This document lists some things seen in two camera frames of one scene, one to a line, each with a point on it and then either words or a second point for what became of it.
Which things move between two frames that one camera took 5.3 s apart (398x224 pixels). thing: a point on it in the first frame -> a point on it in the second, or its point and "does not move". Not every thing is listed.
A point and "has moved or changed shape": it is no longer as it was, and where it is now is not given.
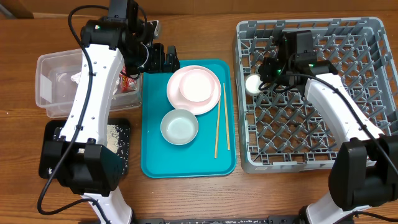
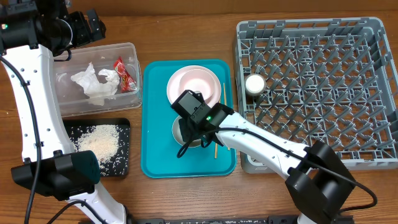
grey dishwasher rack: [282, 131] does not move
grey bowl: [179, 127] has moved or changed shape
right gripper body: [270, 71] -> [185, 125]
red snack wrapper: [127, 83] does not move
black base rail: [245, 219] does not move
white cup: [252, 83] does not move
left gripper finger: [172, 63] -> [97, 27]
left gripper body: [148, 58] -> [81, 34]
